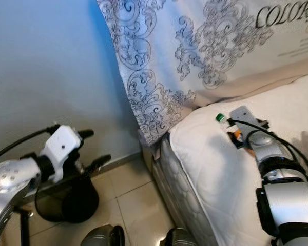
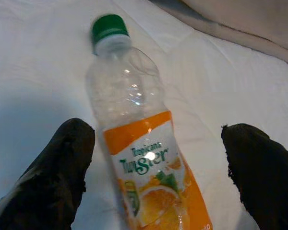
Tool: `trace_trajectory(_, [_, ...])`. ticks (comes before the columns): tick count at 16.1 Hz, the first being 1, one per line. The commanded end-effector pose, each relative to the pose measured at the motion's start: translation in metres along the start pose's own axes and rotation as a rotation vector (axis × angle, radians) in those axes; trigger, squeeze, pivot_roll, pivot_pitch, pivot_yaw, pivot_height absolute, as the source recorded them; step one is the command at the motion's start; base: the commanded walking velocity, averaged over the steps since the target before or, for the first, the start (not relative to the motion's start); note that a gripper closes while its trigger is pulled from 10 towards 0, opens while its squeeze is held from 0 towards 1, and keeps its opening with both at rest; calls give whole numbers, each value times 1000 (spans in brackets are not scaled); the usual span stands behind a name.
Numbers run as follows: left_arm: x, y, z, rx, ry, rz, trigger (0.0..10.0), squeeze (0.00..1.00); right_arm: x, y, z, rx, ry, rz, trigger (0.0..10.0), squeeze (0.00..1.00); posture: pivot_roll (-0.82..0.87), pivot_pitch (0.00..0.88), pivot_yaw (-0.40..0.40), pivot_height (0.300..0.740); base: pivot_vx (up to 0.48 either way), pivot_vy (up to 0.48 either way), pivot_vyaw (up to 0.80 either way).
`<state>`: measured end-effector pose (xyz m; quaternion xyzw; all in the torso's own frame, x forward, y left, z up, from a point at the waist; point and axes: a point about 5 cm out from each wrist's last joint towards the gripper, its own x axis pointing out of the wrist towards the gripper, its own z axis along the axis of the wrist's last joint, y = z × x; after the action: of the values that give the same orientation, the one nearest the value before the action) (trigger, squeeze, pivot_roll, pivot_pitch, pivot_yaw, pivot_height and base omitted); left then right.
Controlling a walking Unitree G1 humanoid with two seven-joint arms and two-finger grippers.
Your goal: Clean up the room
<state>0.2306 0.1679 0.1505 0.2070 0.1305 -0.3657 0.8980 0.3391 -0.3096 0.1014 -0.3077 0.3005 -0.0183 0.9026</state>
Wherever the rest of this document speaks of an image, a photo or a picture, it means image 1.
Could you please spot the clear bottle with green cap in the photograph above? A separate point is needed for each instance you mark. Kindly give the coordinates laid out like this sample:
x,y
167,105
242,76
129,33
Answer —
x,y
222,120

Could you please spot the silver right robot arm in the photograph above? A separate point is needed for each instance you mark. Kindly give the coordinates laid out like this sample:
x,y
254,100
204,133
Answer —
x,y
285,189

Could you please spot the white quilted mattress pad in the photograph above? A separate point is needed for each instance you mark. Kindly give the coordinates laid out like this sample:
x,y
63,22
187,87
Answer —
x,y
215,184

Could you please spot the beige bed side cushion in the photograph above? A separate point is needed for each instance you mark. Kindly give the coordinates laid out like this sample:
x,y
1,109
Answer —
x,y
267,79

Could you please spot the grey robot left leg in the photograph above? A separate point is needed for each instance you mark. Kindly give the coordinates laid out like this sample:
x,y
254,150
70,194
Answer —
x,y
102,237

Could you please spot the grey robot leg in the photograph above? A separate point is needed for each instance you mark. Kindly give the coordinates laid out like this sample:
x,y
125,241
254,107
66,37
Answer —
x,y
102,237
178,239

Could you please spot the grey quilted mattress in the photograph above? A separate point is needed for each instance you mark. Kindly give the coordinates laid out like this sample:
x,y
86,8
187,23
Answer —
x,y
174,189

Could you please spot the grey robot right leg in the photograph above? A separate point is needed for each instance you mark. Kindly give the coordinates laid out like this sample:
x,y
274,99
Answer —
x,y
178,239

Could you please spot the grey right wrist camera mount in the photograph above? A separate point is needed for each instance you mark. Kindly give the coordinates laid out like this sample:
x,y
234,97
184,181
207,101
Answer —
x,y
246,117

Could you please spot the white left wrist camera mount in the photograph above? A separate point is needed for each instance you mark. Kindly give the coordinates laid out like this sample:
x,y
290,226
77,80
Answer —
x,y
64,146

